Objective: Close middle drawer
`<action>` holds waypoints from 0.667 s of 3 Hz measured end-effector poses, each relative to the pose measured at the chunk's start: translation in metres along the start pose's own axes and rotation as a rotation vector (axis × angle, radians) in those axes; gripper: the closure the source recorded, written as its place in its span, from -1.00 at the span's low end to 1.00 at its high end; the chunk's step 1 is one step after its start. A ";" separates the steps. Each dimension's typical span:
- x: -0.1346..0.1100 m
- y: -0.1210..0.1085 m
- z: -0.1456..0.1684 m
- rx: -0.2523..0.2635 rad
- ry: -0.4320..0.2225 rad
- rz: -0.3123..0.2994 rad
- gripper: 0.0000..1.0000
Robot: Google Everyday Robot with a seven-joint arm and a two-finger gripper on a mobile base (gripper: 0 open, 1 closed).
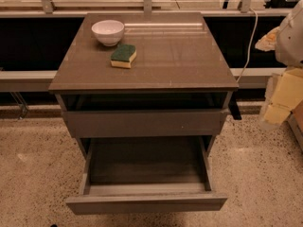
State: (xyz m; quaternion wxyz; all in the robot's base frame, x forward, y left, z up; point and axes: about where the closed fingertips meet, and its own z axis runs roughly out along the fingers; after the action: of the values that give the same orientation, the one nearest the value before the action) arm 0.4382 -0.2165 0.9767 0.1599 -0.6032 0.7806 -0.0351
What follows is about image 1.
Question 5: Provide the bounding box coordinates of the white and yellow gripper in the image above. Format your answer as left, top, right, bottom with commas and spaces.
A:
259, 67, 303, 131

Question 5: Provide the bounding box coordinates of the grey drawer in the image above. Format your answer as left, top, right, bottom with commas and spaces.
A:
59, 96, 229, 139
66, 136, 227, 215

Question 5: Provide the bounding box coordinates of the grey top drawer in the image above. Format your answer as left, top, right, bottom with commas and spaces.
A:
59, 96, 229, 139

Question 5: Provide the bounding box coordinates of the white ceramic bowl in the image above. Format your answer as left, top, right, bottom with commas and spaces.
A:
91, 20, 125, 46

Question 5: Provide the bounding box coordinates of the white cable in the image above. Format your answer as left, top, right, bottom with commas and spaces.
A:
236, 7, 259, 83

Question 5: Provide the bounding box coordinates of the metal railing frame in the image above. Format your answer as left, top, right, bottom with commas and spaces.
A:
0, 0, 303, 121

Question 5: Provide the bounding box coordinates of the cardboard box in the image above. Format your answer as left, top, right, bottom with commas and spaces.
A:
288, 101, 303, 150

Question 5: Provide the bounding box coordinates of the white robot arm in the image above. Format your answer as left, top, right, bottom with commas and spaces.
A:
255, 0, 303, 130

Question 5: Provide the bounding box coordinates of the grey drawer cabinet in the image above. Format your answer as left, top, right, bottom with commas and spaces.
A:
49, 12, 238, 152

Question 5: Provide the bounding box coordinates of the green and yellow sponge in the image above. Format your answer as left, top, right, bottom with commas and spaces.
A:
111, 44, 136, 69

